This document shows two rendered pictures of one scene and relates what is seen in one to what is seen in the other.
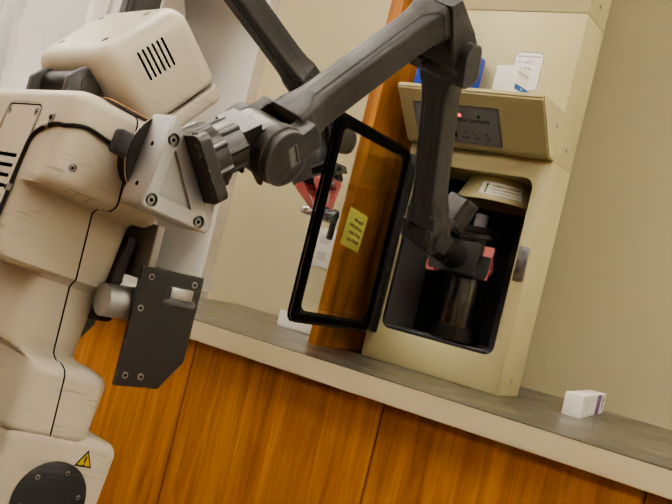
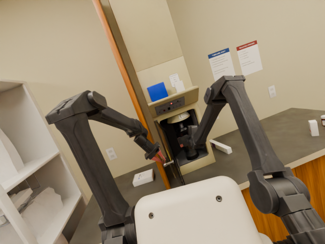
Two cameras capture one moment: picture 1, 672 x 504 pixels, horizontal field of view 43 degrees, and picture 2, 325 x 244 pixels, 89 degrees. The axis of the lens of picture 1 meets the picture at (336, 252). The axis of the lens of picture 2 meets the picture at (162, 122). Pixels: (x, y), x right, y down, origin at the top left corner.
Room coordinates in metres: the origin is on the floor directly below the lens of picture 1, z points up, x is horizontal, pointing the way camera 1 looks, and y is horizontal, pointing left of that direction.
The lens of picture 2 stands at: (0.98, 0.51, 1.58)
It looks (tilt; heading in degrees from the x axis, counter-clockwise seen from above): 12 degrees down; 322
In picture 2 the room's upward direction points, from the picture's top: 20 degrees counter-clockwise
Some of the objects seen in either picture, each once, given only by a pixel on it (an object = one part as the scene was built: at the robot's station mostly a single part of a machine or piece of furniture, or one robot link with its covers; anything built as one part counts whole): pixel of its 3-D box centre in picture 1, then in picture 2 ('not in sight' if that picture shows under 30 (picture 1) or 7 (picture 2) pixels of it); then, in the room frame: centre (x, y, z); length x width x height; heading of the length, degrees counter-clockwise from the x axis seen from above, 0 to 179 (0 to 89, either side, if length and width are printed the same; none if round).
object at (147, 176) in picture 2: (317, 326); (143, 177); (2.11, 0.00, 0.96); 0.16 x 0.12 x 0.04; 49
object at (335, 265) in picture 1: (353, 228); (169, 155); (1.71, -0.02, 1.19); 0.30 x 0.01 x 0.40; 148
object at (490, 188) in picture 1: (498, 194); (177, 115); (1.84, -0.31, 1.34); 0.18 x 0.18 x 0.05
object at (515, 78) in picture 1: (511, 83); (179, 86); (1.68, -0.26, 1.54); 0.05 x 0.05 x 0.06; 47
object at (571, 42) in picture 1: (492, 203); (174, 118); (1.87, -0.31, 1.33); 0.32 x 0.25 x 0.77; 56
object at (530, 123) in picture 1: (473, 120); (174, 102); (1.72, -0.21, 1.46); 0.32 x 0.11 x 0.10; 56
